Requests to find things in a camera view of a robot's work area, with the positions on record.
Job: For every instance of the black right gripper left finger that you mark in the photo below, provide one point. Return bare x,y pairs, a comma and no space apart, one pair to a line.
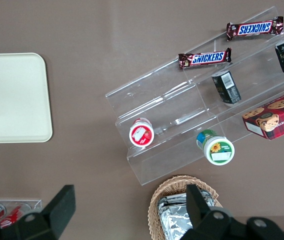
62,210

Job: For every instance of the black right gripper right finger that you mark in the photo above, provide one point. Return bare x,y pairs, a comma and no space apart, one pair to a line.
195,207

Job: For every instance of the light tan wicker basket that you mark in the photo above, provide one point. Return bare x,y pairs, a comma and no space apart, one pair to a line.
154,202

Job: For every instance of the cream plastic tray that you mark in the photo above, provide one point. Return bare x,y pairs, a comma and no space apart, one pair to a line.
12,100

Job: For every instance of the aluminium foil container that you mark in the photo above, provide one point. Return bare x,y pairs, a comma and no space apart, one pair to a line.
174,217

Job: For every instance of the clear acrylic can rack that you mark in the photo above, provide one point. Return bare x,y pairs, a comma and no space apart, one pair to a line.
35,203

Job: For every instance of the green sunflower lid cup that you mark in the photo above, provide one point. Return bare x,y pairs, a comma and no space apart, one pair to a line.
218,151

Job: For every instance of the red strawberry yogurt cup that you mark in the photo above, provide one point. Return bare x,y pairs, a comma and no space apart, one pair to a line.
141,135

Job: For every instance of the clear acrylic tiered shelf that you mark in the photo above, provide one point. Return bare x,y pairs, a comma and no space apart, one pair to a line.
157,100

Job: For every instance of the red plaid cookie box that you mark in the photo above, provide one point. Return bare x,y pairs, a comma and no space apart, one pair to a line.
279,117

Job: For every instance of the Snickers chocolate bar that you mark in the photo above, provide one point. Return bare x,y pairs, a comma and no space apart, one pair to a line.
205,58
254,28

